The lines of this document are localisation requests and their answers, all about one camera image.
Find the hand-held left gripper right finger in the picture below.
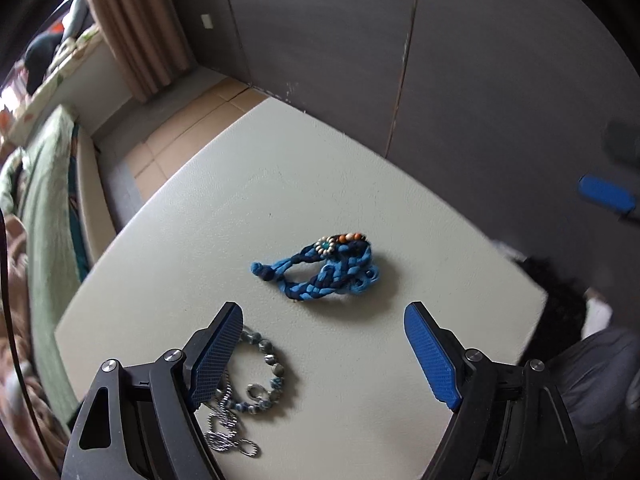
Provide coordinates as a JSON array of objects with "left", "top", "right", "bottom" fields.
[{"left": 403, "top": 301, "right": 586, "bottom": 480}]

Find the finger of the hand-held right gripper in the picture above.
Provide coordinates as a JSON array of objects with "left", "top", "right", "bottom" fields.
[
  {"left": 577, "top": 175, "right": 640, "bottom": 222},
  {"left": 602, "top": 119, "right": 640, "bottom": 163}
]

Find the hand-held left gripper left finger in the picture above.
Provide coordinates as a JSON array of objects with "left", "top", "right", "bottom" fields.
[{"left": 60, "top": 301, "right": 245, "bottom": 480}]

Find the blue grey bead bracelet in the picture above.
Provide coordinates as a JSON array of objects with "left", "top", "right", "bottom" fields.
[{"left": 222, "top": 329, "right": 287, "bottom": 416}]

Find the silver ball chain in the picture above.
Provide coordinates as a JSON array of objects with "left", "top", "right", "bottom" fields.
[{"left": 206, "top": 377, "right": 262, "bottom": 458}]

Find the blue braided bracelet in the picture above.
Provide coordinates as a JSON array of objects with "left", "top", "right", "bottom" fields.
[{"left": 250, "top": 231, "right": 382, "bottom": 305}]

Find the black fuzzy cloth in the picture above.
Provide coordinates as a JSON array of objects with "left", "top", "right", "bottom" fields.
[{"left": 520, "top": 255, "right": 591, "bottom": 361}]

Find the white cloth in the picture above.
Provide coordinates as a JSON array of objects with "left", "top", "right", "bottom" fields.
[{"left": 582, "top": 287, "right": 615, "bottom": 338}]

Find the person's right leg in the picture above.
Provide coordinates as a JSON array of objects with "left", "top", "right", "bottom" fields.
[{"left": 545, "top": 327, "right": 640, "bottom": 480}]

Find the pink fleece blanket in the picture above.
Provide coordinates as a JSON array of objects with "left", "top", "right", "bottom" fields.
[{"left": 0, "top": 212, "right": 71, "bottom": 480}]

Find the green bed sheet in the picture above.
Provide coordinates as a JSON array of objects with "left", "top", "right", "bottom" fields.
[{"left": 15, "top": 105, "right": 93, "bottom": 428}]

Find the grey wardrobe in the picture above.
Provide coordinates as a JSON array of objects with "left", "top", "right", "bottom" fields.
[{"left": 217, "top": 0, "right": 640, "bottom": 271}]

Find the pale floral duvet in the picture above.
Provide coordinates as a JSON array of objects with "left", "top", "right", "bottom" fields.
[{"left": 0, "top": 147, "right": 31, "bottom": 216}]

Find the floral window seat cushion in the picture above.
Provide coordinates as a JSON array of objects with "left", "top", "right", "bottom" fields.
[{"left": 0, "top": 25, "right": 108, "bottom": 146}]

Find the pink curtain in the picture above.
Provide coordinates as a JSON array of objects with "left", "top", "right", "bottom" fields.
[{"left": 85, "top": 0, "right": 195, "bottom": 104}]

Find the black bag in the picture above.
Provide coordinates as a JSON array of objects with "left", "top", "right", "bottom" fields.
[{"left": 22, "top": 30, "right": 66, "bottom": 96}]

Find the grey pillow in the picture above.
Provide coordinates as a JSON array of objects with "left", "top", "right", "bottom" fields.
[{"left": 60, "top": 0, "right": 98, "bottom": 41}]

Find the black cable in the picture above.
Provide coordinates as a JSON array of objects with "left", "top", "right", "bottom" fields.
[{"left": 0, "top": 210, "right": 43, "bottom": 480}]

